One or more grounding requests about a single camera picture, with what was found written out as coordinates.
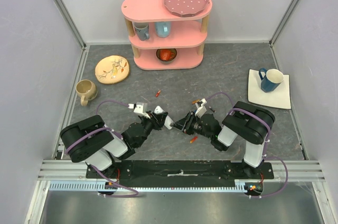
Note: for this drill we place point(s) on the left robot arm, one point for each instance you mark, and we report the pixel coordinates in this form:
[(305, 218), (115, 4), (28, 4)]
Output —
[(93, 142)]

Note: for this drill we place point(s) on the pink dotted plate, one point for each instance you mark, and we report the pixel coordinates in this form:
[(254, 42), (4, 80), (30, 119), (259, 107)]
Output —
[(186, 8)]

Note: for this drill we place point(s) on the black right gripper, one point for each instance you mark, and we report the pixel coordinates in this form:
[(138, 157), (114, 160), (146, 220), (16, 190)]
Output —
[(188, 122)]

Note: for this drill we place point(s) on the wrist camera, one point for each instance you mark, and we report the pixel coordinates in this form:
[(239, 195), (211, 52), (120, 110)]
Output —
[(200, 107), (139, 108)]

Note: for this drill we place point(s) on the white cable duct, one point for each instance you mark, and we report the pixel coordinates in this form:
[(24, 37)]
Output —
[(108, 187)]

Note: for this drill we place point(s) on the beige mug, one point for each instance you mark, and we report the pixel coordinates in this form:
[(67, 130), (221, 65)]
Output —
[(87, 91)]

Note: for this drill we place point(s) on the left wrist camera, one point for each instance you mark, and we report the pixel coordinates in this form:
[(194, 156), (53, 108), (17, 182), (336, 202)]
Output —
[(139, 108)]

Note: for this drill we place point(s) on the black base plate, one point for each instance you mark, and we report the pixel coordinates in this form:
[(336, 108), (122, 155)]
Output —
[(185, 174)]

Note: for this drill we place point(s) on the white square plate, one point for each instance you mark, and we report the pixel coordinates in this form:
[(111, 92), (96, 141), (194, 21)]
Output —
[(278, 98)]

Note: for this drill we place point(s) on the yellow floral plate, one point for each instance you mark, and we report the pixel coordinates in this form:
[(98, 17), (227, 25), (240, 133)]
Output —
[(112, 69)]

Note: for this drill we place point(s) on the red orange battery near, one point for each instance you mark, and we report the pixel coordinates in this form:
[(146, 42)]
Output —
[(193, 139)]

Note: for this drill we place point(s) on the dark bowl on shelf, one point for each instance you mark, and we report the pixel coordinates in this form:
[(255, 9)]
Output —
[(166, 62)]

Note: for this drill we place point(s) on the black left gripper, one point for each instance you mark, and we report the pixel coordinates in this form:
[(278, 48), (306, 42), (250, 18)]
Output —
[(161, 117)]

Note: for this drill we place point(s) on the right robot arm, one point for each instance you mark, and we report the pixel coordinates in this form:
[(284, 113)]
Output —
[(250, 122)]

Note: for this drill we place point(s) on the red mug in bowl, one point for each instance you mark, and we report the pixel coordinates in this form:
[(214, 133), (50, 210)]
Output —
[(166, 54)]

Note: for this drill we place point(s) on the light blue mug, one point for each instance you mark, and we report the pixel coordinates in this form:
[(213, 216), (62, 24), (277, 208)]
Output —
[(163, 29)]

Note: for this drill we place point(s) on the white remote control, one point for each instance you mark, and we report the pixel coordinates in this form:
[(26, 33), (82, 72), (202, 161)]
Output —
[(166, 120)]

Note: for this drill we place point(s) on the pink three-tier shelf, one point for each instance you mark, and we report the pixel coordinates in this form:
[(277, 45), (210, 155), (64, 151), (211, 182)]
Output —
[(187, 36)]

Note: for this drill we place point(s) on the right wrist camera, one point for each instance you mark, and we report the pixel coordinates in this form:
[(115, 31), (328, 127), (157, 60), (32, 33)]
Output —
[(200, 107)]

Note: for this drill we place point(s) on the grey mug on shelf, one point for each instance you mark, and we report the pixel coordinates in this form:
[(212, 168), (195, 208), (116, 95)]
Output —
[(142, 30)]

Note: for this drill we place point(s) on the dark blue mug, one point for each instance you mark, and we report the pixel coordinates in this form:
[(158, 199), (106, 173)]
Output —
[(270, 79)]

